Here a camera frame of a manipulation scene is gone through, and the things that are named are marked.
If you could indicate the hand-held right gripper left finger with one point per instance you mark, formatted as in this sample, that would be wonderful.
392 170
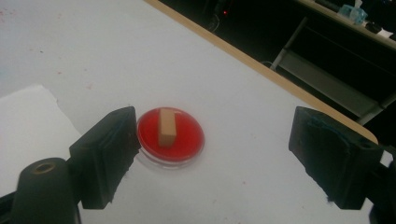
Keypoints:
102 155

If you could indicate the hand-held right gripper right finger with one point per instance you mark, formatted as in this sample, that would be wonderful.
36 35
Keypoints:
333 158

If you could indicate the small wooden stamp block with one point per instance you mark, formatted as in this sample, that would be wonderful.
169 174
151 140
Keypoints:
166 127

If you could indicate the round red ink pad dish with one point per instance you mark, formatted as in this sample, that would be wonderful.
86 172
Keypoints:
186 140

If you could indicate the white paper sheet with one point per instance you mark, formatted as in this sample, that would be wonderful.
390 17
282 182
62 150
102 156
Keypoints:
31 124

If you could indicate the pale blue tissue pack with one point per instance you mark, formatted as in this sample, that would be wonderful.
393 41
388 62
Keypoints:
353 14

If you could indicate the dark device with red light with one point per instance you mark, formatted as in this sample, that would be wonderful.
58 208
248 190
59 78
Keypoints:
224 9

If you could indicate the white metal frame desk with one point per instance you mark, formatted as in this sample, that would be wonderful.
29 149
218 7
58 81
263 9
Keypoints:
323 81

